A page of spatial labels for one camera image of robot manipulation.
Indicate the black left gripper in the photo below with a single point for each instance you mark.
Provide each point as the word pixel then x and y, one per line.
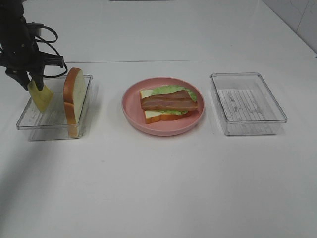
pixel 22 55

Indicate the yellow cheese slice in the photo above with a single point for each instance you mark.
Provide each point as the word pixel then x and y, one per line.
pixel 42 98

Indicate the bread slice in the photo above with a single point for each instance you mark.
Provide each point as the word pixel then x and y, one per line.
pixel 74 92
pixel 152 116

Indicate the green lettuce leaf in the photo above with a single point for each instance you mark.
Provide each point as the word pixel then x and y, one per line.
pixel 171 89

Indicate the wavy bacon strip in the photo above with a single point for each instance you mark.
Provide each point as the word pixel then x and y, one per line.
pixel 176 101

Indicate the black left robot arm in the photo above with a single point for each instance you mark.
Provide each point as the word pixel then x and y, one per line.
pixel 13 24

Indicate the left clear plastic container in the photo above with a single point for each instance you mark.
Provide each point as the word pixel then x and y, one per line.
pixel 52 123

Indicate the clear plastic container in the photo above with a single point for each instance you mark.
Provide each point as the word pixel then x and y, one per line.
pixel 52 123
pixel 245 104

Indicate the pink round plate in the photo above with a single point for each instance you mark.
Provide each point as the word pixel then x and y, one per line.
pixel 131 107

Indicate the right clear plastic container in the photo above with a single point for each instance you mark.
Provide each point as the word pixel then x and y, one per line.
pixel 245 104

